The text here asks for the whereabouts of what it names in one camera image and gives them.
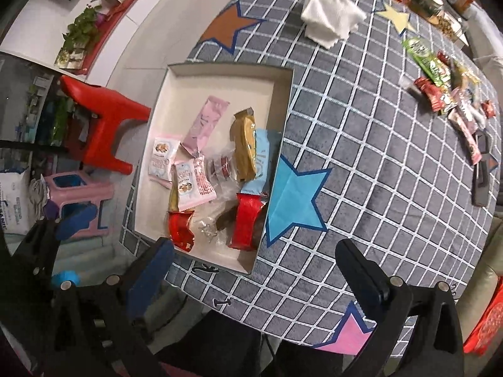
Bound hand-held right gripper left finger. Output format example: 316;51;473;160
51;237;175;377

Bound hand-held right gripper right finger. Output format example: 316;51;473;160
335;239;466;377

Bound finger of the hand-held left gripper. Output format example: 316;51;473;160
8;203;98;283
51;270;81;289

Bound red foil wrapper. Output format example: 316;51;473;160
167;210;196;252

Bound pink white cracker packet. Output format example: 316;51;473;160
148;135;183;183
173;157;218;211

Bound large red snack packet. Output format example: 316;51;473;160
228;193;268;251

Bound clear packet with brown snack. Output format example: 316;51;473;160
204;151;238;183

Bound gold snack packet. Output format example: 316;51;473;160
229;109;258;183

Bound white cardboard box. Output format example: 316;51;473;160
133;63;295;275

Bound pink plastic stool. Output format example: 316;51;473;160
42;171;114;240

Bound white printed bag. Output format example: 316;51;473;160
0;169;34;236

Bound crumpled clear packet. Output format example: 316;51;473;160
192;212;224;244

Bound person's dark trousers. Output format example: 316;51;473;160
149;306;354;377

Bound red plastic stool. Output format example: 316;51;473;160
59;75;152;176

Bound green leather chair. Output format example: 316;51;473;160
456;212;503;323

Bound dark display shelf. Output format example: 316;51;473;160
0;57;79;158

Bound red plastic bag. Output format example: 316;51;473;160
462;288;503;358

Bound black smartphone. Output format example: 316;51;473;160
471;131;492;207

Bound grey checked tablecloth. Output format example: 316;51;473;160
122;0;498;356

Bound light blue snack packet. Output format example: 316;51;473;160
240;129;281;197

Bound long pink cartoon snack packet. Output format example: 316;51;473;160
448;100;483;166

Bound potted plant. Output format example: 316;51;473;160
55;6;103;67

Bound red candy packet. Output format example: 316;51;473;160
413;76;456;114

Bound red low cabinet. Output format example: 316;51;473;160
55;0;166;75

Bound green snack packet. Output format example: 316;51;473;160
401;37;450;87

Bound yellow black snack packet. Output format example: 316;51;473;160
448;61;482;87

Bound white paper tissue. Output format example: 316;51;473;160
301;0;368;50

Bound clear snack container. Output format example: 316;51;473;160
432;10;470;44

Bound jar with green label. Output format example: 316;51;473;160
411;0;445;18

